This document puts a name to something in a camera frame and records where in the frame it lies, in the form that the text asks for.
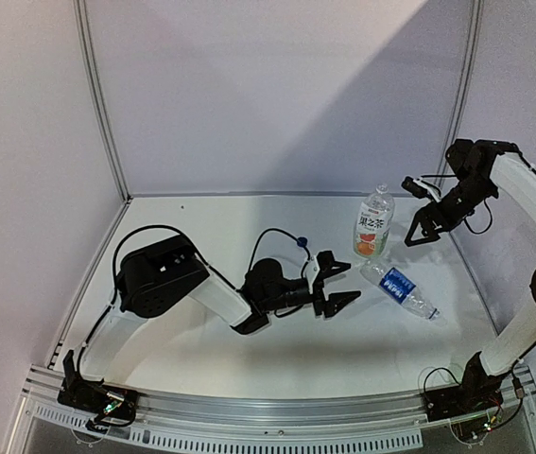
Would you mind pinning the clear tea bottle white label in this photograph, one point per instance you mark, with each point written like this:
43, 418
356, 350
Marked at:
373, 221

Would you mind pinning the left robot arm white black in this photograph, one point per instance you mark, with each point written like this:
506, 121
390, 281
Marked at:
148, 282

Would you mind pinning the right wall metal post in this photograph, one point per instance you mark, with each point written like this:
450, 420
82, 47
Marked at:
467, 68

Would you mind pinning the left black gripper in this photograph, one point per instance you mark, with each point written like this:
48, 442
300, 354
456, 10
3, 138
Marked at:
331, 307

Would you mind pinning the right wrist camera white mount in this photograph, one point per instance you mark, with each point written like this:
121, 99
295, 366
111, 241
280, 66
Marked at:
421, 189

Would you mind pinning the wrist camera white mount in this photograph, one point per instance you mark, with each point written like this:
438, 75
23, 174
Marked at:
311, 272
421, 189

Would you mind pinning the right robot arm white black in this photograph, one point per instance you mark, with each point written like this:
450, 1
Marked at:
483, 169

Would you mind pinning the clear pepsi bottle blue label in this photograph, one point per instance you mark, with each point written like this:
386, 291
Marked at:
399, 288

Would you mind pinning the aluminium front rail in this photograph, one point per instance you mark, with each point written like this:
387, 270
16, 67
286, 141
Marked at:
180, 423

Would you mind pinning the wall metal post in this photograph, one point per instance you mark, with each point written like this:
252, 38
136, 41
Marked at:
86, 41
467, 68

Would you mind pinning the left wall metal post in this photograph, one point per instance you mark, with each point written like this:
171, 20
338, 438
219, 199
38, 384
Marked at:
86, 41

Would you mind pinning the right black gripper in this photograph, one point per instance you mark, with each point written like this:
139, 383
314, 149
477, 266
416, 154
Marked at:
428, 231

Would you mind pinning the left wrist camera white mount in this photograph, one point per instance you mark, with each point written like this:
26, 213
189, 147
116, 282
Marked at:
311, 272

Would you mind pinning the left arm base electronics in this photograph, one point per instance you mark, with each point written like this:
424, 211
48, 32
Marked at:
111, 407

